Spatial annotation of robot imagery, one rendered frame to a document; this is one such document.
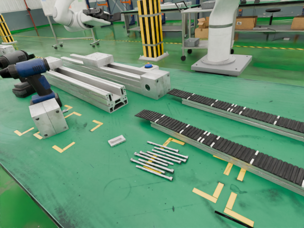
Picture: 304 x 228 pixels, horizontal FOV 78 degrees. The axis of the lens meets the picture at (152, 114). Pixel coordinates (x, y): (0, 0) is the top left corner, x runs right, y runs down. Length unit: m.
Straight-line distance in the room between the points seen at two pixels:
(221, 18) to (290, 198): 0.85
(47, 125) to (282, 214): 0.70
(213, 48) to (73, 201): 0.96
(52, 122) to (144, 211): 0.45
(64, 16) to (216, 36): 0.74
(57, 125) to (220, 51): 0.88
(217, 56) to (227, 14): 0.21
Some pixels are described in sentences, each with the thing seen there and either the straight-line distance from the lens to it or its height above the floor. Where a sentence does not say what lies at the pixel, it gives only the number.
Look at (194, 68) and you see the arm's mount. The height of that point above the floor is 0.79.
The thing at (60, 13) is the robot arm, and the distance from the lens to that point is 1.01.
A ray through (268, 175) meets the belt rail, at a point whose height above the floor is 0.79.
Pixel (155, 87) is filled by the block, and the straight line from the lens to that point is 0.80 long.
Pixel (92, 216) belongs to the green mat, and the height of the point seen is 0.78.
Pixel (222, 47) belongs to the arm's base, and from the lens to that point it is 1.13.
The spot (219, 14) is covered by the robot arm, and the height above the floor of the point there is 1.05.
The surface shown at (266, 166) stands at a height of 0.81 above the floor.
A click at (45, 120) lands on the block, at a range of 0.74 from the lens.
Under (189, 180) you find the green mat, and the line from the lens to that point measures 0.49.
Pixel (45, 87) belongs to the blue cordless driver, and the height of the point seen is 0.88.
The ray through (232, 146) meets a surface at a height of 0.81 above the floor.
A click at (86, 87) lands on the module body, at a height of 0.86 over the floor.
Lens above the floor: 1.17
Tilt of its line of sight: 32 degrees down
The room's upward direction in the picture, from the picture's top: 7 degrees counter-clockwise
